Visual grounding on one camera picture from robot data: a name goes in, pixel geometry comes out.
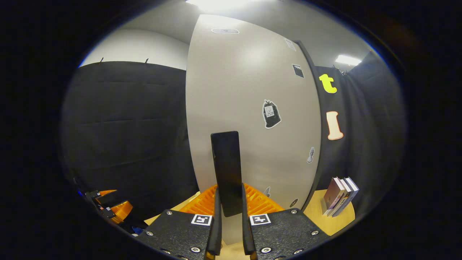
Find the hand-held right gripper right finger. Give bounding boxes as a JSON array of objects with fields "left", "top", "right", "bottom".
[{"left": 241, "top": 183, "right": 331, "bottom": 260}]

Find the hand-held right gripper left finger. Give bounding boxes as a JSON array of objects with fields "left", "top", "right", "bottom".
[{"left": 135, "top": 184, "right": 223, "bottom": 260}]

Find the black door handle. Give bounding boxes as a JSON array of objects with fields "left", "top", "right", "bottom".
[{"left": 211, "top": 131, "right": 243, "bottom": 218}]

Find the white cabinet door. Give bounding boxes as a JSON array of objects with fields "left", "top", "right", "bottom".
[{"left": 186, "top": 14, "right": 322, "bottom": 246}]

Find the grey cabinet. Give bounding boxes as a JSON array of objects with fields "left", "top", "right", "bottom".
[{"left": 293, "top": 39, "right": 330, "bottom": 213}]

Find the black backdrop cloth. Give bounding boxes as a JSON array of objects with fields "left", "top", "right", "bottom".
[{"left": 61, "top": 54, "right": 406, "bottom": 231}]

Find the white paperback book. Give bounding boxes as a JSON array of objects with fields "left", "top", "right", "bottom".
[{"left": 330, "top": 178, "right": 352, "bottom": 217}]

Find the blue grey book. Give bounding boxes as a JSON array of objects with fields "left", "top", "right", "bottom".
[{"left": 334, "top": 177, "right": 359, "bottom": 217}]

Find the large ceiling light panel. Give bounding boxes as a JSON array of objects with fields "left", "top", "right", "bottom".
[{"left": 186, "top": 0, "right": 249, "bottom": 12}]

